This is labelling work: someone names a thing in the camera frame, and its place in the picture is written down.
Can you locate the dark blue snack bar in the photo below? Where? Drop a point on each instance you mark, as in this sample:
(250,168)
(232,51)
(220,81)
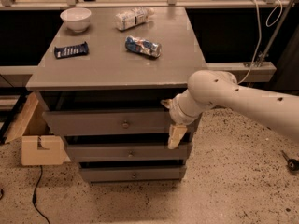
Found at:
(71,51)

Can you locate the black wheel caster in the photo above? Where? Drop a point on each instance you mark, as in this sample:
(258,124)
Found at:
(292,164)

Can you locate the wooden box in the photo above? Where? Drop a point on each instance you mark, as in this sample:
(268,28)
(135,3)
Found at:
(38,147)

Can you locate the grey top drawer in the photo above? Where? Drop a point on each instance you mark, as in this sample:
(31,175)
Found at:
(83,123)

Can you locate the grey drawer cabinet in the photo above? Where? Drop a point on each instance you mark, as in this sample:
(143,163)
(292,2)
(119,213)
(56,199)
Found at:
(111,77)

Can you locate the white ceramic bowl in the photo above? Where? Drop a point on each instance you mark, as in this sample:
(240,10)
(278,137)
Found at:
(76,19)

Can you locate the grey drawer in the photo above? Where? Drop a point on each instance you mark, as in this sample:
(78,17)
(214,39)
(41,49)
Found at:
(133,173)
(127,152)
(83,123)

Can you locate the crushed blue silver can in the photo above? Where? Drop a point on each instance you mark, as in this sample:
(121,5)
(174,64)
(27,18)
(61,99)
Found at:
(143,46)

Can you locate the grey bottom drawer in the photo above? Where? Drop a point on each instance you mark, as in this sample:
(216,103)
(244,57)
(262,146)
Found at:
(133,173)

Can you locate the white plastic bottle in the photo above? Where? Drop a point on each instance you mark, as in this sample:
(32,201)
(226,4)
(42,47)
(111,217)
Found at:
(132,17)

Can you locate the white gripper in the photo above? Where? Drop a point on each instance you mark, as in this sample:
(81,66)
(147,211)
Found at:
(177,113)

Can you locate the grey middle drawer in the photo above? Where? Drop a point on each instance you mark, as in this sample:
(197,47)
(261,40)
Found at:
(127,152)

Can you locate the thin metal pole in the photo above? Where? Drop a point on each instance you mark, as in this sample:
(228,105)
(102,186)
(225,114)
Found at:
(285,6)

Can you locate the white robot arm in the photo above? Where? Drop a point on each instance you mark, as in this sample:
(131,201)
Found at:
(207,89)

